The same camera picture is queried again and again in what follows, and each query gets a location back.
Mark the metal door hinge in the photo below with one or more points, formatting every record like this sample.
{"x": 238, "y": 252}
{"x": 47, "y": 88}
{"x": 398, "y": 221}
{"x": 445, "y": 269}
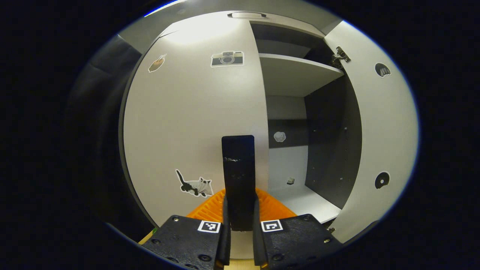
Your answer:
{"x": 330, "y": 229}
{"x": 341, "y": 55}

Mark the beige double-door shoe cabinet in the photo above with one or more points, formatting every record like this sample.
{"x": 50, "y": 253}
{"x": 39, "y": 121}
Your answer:
{"x": 330, "y": 150}

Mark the white cabinet shelf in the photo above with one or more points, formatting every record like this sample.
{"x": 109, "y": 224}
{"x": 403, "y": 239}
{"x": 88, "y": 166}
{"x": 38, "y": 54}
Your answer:
{"x": 296, "y": 73}
{"x": 303, "y": 202}

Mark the beige cabinet drawer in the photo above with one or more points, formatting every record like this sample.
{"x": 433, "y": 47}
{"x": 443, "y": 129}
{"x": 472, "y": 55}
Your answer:
{"x": 215, "y": 17}

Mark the beige cabinet door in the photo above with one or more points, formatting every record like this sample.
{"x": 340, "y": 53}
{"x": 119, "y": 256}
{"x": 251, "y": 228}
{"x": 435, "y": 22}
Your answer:
{"x": 187, "y": 112}
{"x": 382, "y": 131}

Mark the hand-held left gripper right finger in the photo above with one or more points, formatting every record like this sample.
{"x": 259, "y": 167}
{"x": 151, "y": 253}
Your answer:
{"x": 257, "y": 243}

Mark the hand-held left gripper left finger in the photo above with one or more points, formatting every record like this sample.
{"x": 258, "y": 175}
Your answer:
{"x": 226, "y": 243}

